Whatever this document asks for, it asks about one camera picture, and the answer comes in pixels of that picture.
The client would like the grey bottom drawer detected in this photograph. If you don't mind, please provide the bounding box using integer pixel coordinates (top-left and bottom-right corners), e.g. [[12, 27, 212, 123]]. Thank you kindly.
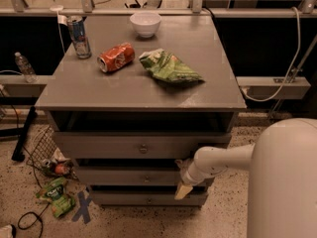
[[90, 190, 208, 206]]

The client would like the black bar on floor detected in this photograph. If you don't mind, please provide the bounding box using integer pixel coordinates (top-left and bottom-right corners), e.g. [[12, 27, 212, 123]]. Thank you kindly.
[[11, 106, 37, 162]]

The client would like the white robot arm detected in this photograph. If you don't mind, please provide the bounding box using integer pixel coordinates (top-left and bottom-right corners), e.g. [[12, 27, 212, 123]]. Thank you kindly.
[[174, 118, 317, 238]]

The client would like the blue tape cross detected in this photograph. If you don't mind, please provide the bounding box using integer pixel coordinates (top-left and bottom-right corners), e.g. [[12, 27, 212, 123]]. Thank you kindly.
[[71, 188, 92, 224]]

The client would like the clear plastic water bottle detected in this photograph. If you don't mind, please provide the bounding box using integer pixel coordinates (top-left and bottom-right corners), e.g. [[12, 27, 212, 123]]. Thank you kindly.
[[15, 52, 38, 83]]

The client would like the white round device with cord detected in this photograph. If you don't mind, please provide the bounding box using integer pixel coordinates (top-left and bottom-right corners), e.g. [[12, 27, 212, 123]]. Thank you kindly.
[[50, 0, 66, 27]]

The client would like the grey drawer cabinet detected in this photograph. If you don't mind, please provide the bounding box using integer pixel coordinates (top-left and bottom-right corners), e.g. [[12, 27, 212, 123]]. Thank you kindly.
[[36, 15, 246, 194]]

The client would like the crushed orange soda can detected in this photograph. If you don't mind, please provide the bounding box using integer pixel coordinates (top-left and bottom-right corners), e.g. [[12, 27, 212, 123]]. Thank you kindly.
[[97, 43, 135, 72]]

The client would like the blue energy drink can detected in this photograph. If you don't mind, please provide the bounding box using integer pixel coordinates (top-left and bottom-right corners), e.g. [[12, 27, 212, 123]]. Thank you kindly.
[[67, 16, 91, 60]]

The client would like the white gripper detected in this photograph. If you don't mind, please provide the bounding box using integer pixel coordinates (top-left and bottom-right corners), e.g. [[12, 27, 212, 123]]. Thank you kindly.
[[174, 159, 206, 200]]

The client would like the grey drawer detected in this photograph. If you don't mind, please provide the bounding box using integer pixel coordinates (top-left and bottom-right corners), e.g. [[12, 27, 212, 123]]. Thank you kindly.
[[53, 132, 231, 159], [90, 190, 208, 206], [75, 167, 180, 186]]

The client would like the green snack bag on floor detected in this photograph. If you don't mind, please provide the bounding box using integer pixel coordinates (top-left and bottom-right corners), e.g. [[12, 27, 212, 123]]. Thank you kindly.
[[36, 177, 75, 218]]

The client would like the white cable at right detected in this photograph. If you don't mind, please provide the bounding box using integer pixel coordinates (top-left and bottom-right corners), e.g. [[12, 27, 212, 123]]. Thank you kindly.
[[241, 6, 303, 103]]

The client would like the white bowl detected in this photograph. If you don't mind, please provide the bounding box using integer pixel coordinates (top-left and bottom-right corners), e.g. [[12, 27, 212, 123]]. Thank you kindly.
[[130, 12, 161, 38]]

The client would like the wire basket with trash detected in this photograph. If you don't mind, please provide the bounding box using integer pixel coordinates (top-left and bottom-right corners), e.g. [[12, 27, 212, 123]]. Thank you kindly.
[[27, 126, 77, 179]]

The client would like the grey top drawer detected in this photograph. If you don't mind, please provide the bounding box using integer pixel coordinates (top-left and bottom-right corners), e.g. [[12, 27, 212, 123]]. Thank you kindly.
[[53, 132, 231, 159]]

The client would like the green chip bag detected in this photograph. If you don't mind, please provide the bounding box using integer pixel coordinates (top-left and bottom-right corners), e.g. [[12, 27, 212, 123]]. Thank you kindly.
[[139, 49, 203, 83]]

